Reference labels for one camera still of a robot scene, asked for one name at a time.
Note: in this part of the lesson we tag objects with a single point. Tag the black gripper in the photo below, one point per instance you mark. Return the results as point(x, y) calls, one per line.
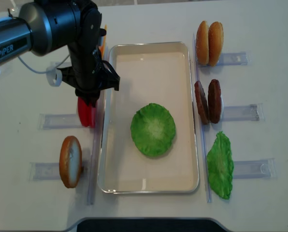
point(89, 73)

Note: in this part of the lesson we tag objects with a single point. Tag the red tomato slice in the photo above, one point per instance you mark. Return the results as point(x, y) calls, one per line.
point(82, 112)
point(91, 116)

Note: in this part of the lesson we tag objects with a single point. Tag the green lettuce leaf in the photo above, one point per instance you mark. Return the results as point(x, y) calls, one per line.
point(153, 130)
point(220, 166)

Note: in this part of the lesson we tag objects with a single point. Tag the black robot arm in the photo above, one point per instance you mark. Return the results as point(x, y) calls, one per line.
point(43, 26)

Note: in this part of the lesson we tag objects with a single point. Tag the orange cheese slice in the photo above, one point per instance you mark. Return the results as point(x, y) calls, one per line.
point(102, 44)

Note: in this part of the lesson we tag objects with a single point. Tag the red tomato slice in rack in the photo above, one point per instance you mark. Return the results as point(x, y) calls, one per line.
point(91, 116)

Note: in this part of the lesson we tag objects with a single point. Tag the clear tomato rack left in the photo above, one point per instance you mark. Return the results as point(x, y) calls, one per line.
point(60, 121)

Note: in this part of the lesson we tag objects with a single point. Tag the inner brown meat patty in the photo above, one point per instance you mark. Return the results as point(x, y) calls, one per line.
point(201, 101)

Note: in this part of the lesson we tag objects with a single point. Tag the brown meat patty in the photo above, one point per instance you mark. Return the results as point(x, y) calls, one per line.
point(214, 101)
point(201, 101)

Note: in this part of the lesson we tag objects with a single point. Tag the outer brown meat patty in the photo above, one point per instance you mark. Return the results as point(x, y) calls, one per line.
point(214, 101)

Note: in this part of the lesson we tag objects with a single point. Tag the green lettuce leaf in rack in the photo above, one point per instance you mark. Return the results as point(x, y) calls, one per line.
point(220, 166)

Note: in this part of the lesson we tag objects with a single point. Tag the clear lettuce rack right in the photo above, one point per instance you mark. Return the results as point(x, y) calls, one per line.
point(264, 168)

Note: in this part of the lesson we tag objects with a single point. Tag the bun half left rack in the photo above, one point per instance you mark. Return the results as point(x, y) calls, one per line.
point(70, 162)

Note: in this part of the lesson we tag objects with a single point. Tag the bun half rack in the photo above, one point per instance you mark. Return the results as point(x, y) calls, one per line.
point(215, 39)
point(202, 43)
point(70, 162)

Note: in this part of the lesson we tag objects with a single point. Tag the white rectangular metal tray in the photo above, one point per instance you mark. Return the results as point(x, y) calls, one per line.
point(149, 73)

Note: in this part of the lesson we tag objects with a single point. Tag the clear bun rack left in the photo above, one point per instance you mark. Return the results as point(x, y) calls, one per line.
point(44, 171)

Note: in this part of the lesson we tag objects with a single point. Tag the clear bun rack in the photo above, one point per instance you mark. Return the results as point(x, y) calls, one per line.
point(234, 59)
point(44, 171)

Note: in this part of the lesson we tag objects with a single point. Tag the inner bun half right rack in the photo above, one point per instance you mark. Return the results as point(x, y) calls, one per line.
point(202, 43)

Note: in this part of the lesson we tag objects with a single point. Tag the outer bun half right rack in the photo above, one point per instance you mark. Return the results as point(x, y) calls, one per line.
point(215, 39)

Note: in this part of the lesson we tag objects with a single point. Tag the clear bun rack right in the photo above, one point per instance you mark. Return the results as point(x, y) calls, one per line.
point(234, 59)

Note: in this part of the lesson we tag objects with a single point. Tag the clear patty rack right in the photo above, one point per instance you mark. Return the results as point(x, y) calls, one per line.
point(251, 112)

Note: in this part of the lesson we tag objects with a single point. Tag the long clear rail left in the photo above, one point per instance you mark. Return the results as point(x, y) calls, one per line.
point(94, 161)

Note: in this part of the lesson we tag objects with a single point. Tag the long clear rail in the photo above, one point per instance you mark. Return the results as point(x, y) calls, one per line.
point(94, 161)
point(202, 132)

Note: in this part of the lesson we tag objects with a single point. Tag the long clear rail right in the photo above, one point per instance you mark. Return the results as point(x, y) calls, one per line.
point(202, 132)

